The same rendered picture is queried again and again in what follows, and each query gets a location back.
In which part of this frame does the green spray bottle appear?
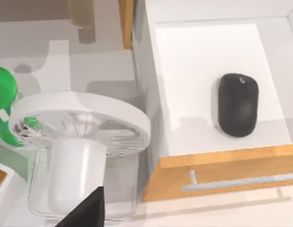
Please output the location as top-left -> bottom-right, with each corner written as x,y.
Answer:
0,66 -> 40,183

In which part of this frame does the wooden cupboard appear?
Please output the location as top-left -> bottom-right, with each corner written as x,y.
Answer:
118,0 -> 135,50

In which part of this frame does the long metal drawer handle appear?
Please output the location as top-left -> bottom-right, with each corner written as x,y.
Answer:
181,170 -> 293,192

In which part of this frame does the white desk fan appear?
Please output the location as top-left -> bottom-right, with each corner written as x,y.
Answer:
8,91 -> 151,222

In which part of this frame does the black computer mouse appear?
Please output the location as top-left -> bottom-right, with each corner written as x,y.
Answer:
217,73 -> 259,138

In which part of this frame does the white open drawer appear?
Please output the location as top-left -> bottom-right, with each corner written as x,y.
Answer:
133,0 -> 293,177

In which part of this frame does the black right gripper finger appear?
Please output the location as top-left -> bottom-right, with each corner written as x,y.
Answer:
55,186 -> 106,227

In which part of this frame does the white framed wooden box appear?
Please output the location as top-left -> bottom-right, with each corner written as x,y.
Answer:
0,161 -> 16,197

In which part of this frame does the pale wooden drawer front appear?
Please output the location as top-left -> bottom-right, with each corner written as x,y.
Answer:
142,143 -> 293,202

